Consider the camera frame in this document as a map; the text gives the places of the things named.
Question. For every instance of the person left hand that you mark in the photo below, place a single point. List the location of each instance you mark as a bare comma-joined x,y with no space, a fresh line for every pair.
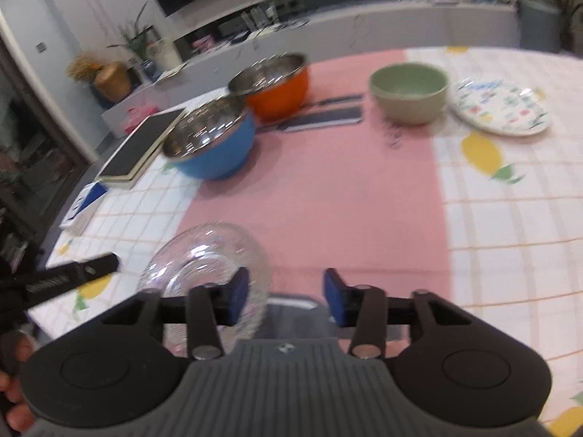
16,416

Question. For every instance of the blue steel bowl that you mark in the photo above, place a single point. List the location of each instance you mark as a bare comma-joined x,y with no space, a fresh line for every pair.
213,141

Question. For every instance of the clear glass plate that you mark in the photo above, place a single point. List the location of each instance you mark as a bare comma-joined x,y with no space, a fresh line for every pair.
208,254

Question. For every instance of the green ceramic bowl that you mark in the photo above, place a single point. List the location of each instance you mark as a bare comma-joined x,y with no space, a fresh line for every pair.
410,93

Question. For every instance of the orange steel bowl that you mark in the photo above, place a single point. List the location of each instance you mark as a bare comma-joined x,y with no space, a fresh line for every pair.
274,88

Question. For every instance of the blue vase with plant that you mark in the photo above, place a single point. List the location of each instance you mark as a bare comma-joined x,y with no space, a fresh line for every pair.
135,39

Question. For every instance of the potted green plant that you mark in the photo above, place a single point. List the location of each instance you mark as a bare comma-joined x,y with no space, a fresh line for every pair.
568,10

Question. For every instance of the pink plastic case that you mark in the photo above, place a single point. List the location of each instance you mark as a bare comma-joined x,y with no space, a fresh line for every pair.
136,115

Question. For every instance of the white fruity painted plate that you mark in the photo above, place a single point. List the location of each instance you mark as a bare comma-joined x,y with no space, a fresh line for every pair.
499,107

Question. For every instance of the blue white small box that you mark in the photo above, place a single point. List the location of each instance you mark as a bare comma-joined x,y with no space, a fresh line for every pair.
83,209

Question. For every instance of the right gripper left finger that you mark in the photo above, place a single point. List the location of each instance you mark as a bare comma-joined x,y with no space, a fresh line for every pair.
212,306

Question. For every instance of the checked lemon tablecloth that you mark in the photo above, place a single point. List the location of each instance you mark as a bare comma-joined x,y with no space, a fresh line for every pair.
493,224

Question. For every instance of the gold vase with dried flowers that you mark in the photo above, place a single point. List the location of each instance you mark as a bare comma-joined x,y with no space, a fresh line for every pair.
109,82

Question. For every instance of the black notebook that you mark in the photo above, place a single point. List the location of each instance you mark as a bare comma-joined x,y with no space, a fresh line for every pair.
138,151

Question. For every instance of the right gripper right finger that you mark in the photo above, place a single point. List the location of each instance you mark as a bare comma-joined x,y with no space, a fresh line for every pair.
361,308

